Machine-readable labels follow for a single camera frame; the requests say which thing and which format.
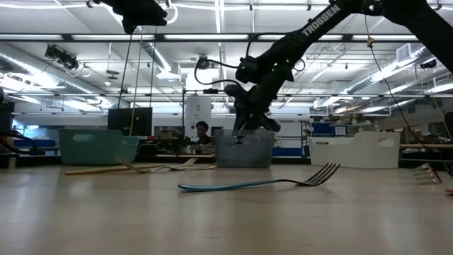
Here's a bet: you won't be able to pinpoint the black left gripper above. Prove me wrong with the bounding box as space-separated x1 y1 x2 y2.
93 0 168 35

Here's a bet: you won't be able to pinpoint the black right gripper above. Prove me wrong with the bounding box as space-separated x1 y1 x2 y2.
234 79 284 134

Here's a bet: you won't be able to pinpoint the grey translucent plastic bin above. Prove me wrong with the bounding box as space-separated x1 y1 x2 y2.
214 129 275 169

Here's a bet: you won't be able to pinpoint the rig light strip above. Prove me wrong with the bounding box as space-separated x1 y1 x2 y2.
70 34 156 40
352 34 419 40
164 34 249 40
0 34 64 40
258 34 344 40

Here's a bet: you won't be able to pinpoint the blue storage shelving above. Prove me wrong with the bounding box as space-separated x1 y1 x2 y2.
272 120 350 158

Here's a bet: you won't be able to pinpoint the person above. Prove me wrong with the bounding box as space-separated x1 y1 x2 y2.
186 120 215 155

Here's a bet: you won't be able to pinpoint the white poster board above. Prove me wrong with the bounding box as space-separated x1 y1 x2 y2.
184 96 212 143

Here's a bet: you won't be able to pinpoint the white plastic bin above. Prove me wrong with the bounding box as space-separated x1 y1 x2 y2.
306 131 401 170

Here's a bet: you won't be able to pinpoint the black monitor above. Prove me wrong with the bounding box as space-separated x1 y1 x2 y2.
107 107 154 137

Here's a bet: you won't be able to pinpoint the teal plastic bin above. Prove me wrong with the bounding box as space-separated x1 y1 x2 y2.
58 128 141 166

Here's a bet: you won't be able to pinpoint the white ceiling vent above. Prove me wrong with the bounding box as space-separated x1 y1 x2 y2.
396 44 411 63

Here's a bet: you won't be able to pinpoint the wooden workbench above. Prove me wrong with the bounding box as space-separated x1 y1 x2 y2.
399 143 453 150

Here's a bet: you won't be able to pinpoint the black overhead frame bar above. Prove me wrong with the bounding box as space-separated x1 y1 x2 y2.
0 33 453 43

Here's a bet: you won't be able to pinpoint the white hanging ring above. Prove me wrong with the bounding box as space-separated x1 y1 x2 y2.
163 3 179 26

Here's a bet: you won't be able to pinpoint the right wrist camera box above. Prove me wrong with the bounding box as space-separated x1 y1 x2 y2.
224 84 249 109

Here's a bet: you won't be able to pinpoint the silver ventilation duct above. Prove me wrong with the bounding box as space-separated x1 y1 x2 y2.
105 21 174 74

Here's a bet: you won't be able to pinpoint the black table frame rails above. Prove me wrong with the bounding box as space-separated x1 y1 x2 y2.
0 154 453 167

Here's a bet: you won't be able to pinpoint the black stand frame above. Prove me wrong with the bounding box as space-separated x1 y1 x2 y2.
182 88 239 132

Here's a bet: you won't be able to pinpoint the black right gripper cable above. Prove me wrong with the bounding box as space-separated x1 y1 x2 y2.
193 56 248 88

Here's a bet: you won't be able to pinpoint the black overhead camera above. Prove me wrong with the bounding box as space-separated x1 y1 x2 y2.
195 55 210 71

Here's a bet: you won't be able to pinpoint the yellow hanging rope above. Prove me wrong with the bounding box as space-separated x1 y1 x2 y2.
129 26 144 137

